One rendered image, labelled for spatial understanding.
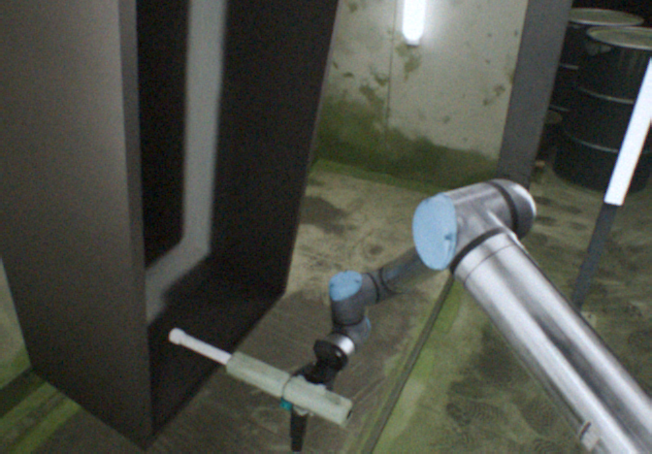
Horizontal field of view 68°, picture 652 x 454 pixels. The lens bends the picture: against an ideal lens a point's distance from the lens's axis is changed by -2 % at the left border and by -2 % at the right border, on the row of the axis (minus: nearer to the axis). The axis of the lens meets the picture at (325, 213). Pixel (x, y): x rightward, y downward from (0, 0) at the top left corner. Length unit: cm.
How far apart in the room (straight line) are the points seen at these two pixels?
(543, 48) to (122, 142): 224
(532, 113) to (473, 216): 195
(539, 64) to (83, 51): 227
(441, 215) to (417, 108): 209
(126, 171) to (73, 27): 18
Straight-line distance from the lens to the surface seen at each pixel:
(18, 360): 198
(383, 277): 134
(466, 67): 273
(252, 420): 176
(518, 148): 280
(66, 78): 71
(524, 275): 77
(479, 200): 83
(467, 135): 283
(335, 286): 131
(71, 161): 77
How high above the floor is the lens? 146
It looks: 31 degrees down
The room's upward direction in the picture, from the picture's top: straight up
